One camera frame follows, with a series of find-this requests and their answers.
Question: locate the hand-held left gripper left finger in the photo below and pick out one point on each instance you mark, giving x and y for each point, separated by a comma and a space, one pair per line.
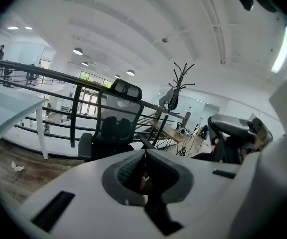
123, 175

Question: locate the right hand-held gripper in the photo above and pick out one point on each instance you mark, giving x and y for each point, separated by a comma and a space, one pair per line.
232, 125

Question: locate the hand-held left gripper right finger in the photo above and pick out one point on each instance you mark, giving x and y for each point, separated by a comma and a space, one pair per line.
169, 177

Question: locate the black mesh office chair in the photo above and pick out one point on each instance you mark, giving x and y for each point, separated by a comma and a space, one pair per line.
109, 129

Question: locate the small black office chair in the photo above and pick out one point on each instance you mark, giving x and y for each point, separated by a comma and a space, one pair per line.
31, 75

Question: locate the wooden desk with metal legs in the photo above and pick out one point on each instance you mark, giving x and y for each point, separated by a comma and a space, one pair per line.
169, 133

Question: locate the black coat rack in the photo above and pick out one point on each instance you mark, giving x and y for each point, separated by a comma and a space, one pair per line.
178, 83

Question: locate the grey garment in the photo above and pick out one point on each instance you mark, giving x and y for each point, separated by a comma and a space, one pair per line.
166, 98

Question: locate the black metal railing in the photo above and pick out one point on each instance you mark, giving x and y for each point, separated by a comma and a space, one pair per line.
75, 113

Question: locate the long ceiling light panel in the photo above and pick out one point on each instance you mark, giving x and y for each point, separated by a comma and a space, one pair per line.
283, 48

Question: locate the dome pendant lamp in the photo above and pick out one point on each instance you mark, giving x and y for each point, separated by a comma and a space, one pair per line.
77, 51
84, 63
130, 72
117, 76

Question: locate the crumpled white paper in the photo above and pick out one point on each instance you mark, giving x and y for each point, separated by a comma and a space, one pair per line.
18, 168

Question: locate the white table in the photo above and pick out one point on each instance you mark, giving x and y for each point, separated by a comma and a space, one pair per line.
6, 108

